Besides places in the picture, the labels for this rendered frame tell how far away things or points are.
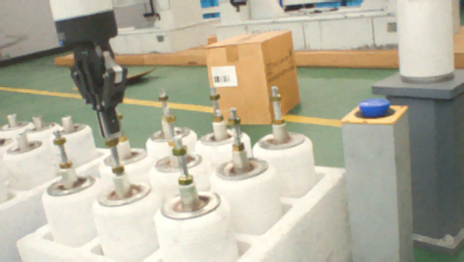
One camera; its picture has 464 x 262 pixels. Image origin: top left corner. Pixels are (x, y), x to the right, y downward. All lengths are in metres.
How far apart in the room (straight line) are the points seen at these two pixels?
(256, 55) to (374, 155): 1.15
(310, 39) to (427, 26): 2.05
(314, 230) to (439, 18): 0.39
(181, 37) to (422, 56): 3.14
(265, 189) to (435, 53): 0.37
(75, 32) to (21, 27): 6.51
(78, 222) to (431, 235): 0.60
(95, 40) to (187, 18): 3.33
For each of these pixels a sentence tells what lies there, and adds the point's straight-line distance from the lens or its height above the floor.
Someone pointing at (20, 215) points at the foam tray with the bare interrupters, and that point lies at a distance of 1.01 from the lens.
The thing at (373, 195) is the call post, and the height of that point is 0.21.
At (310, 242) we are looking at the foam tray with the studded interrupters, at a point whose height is 0.13.
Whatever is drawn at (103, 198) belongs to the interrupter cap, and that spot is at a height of 0.25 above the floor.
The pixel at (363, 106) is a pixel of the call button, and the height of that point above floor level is 0.33.
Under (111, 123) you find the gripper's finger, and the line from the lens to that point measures 0.65.
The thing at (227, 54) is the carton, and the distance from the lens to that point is 1.80.
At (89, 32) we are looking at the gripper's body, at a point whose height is 0.47.
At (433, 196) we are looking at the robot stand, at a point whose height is 0.11.
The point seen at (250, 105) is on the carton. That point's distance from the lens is 1.80.
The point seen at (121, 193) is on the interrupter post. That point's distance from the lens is 0.68.
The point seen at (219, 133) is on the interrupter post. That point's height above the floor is 0.26.
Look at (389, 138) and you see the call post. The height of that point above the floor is 0.29.
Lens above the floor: 0.50
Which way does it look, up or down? 16 degrees down
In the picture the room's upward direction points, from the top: 9 degrees counter-clockwise
